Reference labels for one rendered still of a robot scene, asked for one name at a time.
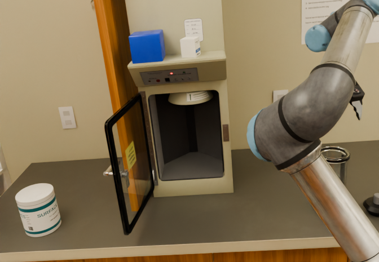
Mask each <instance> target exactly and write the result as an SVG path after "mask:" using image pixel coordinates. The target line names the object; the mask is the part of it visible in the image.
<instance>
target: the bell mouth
mask: <svg viewBox="0 0 379 262"><path fill-rule="evenodd" d="M212 98H213V94H212V92H211V90H205V91H191V92H177V93H170V95H169V98H168V101H169V102H170V103H172V104H176V105H193V104H199V103H204V102H206V101H209V100H210V99H212Z"/></svg>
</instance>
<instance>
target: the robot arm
mask: <svg viewBox="0 0 379 262"><path fill-rule="evenodd" d="M377 15H379V0H349V1H348V2H347V3H346V4H344V5H343V6H342V7H341V8H339V9H338V10H337V11H333V12H332V13H331V14H330V16H329V17H328V18H327V19H325V20H324V21H323V22H322V23H320V24H318V25H314V26H313V27H311V28H310V29H309V30H308V31H307V32H306V34H305V44H306V46H307V47H308V48H309V49H310V50H311V51H313V52H322V51H325V54H324V56H323V58H322V60H321V62H320V64H319V65H317V66H316V67H315V68H314V69H313V70H312V71H311V73H310V75H309V76H308V78H307V79H306V80H305V81H304V82H302V83H301V84H300V85H299V86H297V87H296V88H294V89H293V90H291V91H290V92H289V93H287V94H286V95H284V96H283V97H281V98H280V99H278V100H276V101H275V102H274V103H272V104H271V105H269V106H268V107H266V108H263V109H261V110H260V111H259V112H258V114H256V115H255V116H254V117H253V118H252V119H251V120H250V122H249V124H248V128H247V130H248V131H247V134H246V135H247V141H248V144H249V147H250V149H251V151H252V152H253V154H254V155H255V156H256V157H257V158H259V159H260V160H263V161H265V162H272V163H273V164H274V165H275V167H276V168H277V169H278V171H281V172H286V173H288V174H289V175H290V176H291V178H292V179H293V180H294V182H295V183H296V184H297V186H298V187H299V189H300V190H301V192H302V193H303V195H304V196H305V197H306V199H307V200H308V201H309V203H310V205H311V206H312V207H313V209H314V210H315V211H316V213H317V214H318V215H319V217H320V218H321V220H322V221H323V223H324V224H325V226H326V227H327V228H328V230H329V231H330V232H331V234H332V235H333V237H334V238H335V239H336V241H337V242H338V244H339V245H340V246H341V248H342V249H343V251H344V252H345V254H346V255H347V256H348V258H349V259H350V262H379V233H378V231H377V230H376V228H375V227H374V226H373V224H372V223H371V222H370V220H369V219H368V218H367V216H366V215H365V213H364V212H363V210H362V209H361V208H360V206H359V205H358V204H357V202H356V201H355V200H354V198H353V197H352V195H351V194H350V192H349V191H348V190H347V188H346V187H345V186H344V184H343V183H342V181H341V180H340V179H339V177H338V176H337V175H336V173H335V172H334V171H333V169H332V168H331V166H330V165H329V163H328V162H327V161H326V159H325V158H324V157H323V155H322V154H321V152H320V150H321V145H322V142H321V141H320V138H321V137H323V136H324V135H325V134H327V133H328V132H329V131H330V130H331V129H332V128H333V127H334V126H335V124H336V123H337V122H338V120H339V119H340V118H341V116H342V115H343V113H344V111H345V109H346V108H347V106H348V104H349V103H350V105H351V106H352V107H353V108H354V111H355V112H356V116H357V118H358V120H361V117H362V105H363V102H362V99H363V97H364V95H365V93H364V91H363V90H362V88H361V87H360V86H359V84H358V83H357V81H356V80H355V77H354V73H355V70H356V67H357V65H358V62H359V59H360V56H361V54H362V51H363V48H364V45H365V42H366V40H367V37H368V34H369V31H370V28H371V25H372V22H373V19H374V18H375V17H376V16H377Z"/></svg>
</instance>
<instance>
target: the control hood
mask: <svg viewBox="0 0 379 262"><path fill-rule="evenodd" d="M127 68H128V70H129V72H130V74H131V76H132V78H133V80H134V83H135V85H136V86H137V87H141V86H154V85H144V83H143V80H142V78H141V76H140V73H139V72H152V71H159V70H173V69H186V68H197V72H198V77H199V81H191V82H204V81H218V80H225V79H227V72H226V54H225V51H224V50H220V51H208V52H201V54H200V55H199V56H198V57H187V58H182V54H175V55H165V57H164V59H163V61H159V62H151V63H139V64H133V62H132V61H131V62H130V63H129V64H128V66H127ZM177 83H190V82H177ZM168 84H176V83H163V84H156V85H168Z"/></svg>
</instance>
